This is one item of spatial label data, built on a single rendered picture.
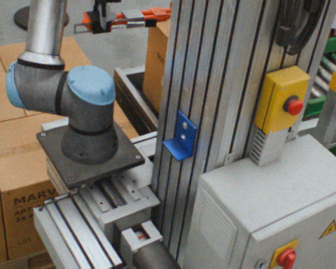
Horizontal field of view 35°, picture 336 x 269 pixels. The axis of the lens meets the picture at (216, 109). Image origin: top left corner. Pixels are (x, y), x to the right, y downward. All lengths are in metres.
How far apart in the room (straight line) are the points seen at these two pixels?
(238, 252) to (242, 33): 0.45
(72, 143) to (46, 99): 0.14
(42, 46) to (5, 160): 0.91
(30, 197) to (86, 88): 0.90
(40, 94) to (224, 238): 0.57
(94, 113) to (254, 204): 0.48
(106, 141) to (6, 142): 0.91
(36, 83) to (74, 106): 0.11
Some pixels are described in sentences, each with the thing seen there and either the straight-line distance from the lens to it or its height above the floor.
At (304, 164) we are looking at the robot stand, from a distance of 1.26.
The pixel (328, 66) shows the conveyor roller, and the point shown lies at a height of 0.54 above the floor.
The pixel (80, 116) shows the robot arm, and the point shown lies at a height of 1.18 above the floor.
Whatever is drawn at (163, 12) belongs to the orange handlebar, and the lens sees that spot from 2.07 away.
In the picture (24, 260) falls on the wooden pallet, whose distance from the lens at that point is 2.41.
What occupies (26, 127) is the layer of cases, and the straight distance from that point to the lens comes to 2.34.
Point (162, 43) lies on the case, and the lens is 2.25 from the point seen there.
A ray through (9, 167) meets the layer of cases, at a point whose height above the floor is 0.54.
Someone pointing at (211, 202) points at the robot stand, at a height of 1.20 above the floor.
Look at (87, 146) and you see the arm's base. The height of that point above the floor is 1.09.
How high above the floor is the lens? 2.03
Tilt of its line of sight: 36 degrees down
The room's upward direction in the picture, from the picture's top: 11 degrees clockwise
